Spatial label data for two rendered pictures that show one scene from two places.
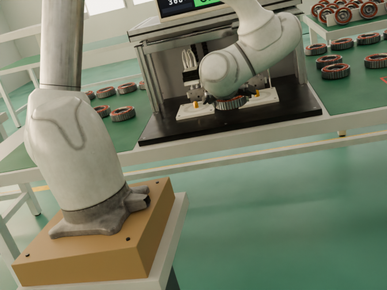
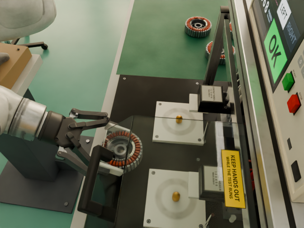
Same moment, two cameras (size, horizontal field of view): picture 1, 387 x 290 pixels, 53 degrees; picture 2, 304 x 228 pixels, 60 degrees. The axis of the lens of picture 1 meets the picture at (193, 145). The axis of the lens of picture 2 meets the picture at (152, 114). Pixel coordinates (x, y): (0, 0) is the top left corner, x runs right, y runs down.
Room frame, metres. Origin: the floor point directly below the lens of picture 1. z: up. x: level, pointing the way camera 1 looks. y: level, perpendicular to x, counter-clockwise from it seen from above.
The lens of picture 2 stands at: (1.34, -0.51, 1.45)
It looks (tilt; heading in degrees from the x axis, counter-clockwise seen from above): 53 degrees down; 84
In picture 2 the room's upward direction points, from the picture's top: straight up
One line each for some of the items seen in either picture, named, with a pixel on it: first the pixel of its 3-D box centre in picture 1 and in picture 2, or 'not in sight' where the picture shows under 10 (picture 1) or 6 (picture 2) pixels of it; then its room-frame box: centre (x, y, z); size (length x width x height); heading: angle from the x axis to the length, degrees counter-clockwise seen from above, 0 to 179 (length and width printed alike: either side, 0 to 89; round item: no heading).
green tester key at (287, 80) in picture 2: not in sight; (288, 82); (1.56, -0.27, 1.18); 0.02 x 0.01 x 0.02; 79
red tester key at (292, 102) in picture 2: not in sight; (294, 103); (1.55, -0.31, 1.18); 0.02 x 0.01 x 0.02; 79
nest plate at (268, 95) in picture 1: (257, 97); not in sight; (1.42, -0.29, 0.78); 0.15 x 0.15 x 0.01; 79
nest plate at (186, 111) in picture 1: (196, 109); (178, 122); (1.47, -0.05, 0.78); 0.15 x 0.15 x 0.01; 79
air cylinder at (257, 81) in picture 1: (254, 81); not in sight; (1.57, -0.31, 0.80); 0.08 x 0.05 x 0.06; 79
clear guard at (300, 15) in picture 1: (266, 25); (189, 189); (1.42, -0.36, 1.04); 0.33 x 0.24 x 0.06; 169
